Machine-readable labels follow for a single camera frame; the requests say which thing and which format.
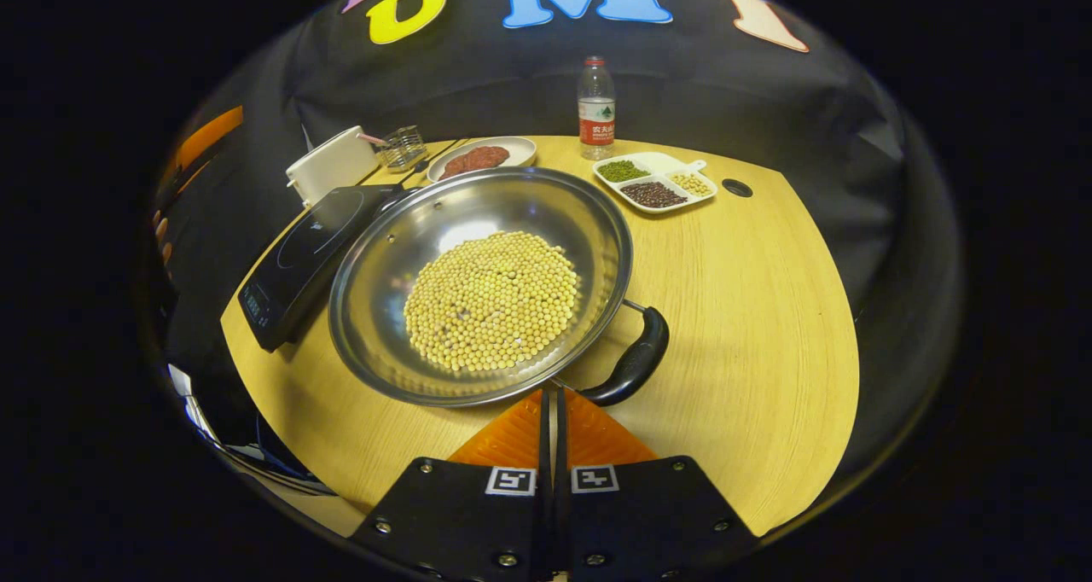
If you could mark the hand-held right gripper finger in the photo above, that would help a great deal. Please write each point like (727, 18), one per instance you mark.
(561, 480)
(545, 471)

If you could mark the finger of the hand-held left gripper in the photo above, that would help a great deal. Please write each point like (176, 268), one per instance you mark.
(209, 136)

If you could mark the black induction cooktop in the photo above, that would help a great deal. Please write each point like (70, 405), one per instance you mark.
(311, 245)

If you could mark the white toaster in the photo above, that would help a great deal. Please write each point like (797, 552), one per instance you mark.
(333, 164)

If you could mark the pink striped straw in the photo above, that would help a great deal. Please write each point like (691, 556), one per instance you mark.
(372, 139)

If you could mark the pile of soybeans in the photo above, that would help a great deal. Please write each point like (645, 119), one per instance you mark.
(493, 300)

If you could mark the red raw meat slice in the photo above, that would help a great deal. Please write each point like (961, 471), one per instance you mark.
(456, 165)
(488, 156)

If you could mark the black backdrop cloth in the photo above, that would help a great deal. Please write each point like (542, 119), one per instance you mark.
(478, 87)

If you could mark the heap of dark red beans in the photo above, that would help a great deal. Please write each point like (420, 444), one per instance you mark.
(653, 194)

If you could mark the heap of green beans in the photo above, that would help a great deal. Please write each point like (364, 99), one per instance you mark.
(622, 170)

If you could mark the white round plate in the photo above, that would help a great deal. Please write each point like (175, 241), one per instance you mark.
(522, 148)

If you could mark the small heap of pale beans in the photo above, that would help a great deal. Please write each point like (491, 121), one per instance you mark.
(692, 183)

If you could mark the white divided dish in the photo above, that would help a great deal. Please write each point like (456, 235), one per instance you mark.
(661, 165)

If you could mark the clear plastic water bottle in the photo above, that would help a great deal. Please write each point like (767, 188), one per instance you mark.
(596, 108)

